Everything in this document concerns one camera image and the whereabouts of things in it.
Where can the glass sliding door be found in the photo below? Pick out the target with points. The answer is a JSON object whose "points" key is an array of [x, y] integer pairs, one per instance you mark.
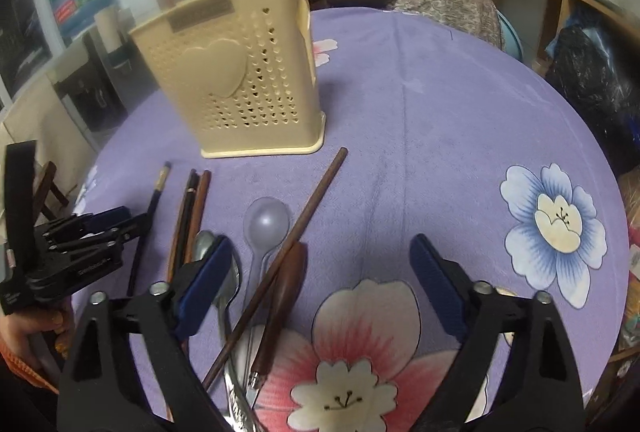
{"points": [[25, 31]]}

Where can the person's left hand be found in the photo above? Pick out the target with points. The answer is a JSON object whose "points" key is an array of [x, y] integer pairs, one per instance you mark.
{"points": [[30, 332]]}

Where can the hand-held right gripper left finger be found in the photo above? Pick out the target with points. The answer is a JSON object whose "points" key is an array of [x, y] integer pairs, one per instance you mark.
{"points": [[205, 284]]}

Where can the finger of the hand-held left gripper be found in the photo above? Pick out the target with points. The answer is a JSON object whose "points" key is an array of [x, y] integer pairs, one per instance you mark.
{"points": [[131, 228], [112, 215]]}

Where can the light blue plastic basin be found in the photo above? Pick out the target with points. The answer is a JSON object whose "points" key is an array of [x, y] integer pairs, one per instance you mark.
{"points": [[511, 39]]}

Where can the grey water dispenser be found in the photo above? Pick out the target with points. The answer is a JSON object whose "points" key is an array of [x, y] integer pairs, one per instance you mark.
{"points": [[95, 86]]}

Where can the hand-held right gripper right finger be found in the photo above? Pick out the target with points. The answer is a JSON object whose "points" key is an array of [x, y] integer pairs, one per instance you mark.
{"points": [[440, 284]]}

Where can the long brown chopstick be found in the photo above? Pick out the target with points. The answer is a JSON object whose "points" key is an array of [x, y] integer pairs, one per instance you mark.
{"points": [[310, 207]]}

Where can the black plastic bag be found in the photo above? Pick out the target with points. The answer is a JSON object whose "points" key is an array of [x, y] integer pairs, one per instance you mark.
{"points": [[595, 76]]}

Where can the white paper cup stack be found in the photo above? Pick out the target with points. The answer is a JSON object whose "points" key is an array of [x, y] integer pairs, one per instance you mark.
{"points": [[109, 31]]}

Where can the black chopstick with beige band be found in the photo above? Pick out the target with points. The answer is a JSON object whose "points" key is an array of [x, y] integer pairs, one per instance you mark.
{"points": [[152, 207]]}

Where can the purple floral tablecloth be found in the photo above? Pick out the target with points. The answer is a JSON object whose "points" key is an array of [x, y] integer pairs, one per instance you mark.
{"points": [[425, 136]]}

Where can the metal spoon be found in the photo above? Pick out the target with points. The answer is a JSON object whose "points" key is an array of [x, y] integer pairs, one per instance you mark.
{"points": [[205, 247]]}

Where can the wooden shelf unit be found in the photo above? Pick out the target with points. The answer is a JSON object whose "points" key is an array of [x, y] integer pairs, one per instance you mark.
{"points": [[505, 1]]}

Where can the wooden stool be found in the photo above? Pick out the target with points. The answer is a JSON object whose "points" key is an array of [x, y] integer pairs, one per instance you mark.
{"points": [[47, 192]]}

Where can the dark brown chopstick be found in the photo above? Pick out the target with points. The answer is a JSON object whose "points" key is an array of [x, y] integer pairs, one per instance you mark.
{"points": [[184, 212]]}

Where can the cream perforated utensil holder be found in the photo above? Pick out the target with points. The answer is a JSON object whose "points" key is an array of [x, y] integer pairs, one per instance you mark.
{"points": [[220, 76]]}

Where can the clear plastic spoon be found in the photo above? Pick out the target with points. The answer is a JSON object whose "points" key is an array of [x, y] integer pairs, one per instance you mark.
{"points": [[267, 222]]}

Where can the floral patterned cloth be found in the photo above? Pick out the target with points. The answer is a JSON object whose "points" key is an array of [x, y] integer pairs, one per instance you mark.
{"points": [[445, 6]]}

